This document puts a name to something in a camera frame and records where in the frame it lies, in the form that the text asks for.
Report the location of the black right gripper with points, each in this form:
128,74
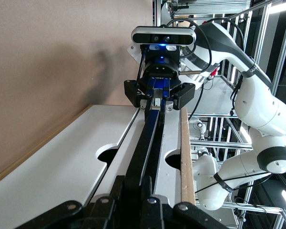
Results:
160,66

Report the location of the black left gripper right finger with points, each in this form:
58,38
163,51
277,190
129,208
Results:
155,217

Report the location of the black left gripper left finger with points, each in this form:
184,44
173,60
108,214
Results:
119,214

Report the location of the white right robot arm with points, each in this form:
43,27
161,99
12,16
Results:
257,105

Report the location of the wooden drawer cabinet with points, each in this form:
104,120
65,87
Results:
187,155

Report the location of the brown table cover sheet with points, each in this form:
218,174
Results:
50,59

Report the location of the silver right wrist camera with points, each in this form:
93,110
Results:
162,38

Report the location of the aluminium extrusion frame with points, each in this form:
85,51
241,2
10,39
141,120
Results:
261,28

